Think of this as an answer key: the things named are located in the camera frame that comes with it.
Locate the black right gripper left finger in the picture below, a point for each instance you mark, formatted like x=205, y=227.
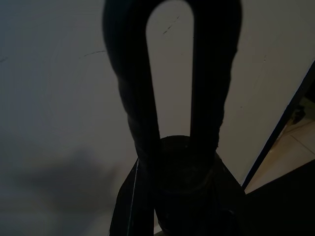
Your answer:
x=128, y=73

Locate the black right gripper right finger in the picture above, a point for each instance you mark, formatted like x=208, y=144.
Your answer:
x=211, y=73

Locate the blue plastic dustpan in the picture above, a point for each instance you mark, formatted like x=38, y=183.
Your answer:
x=187, y=177

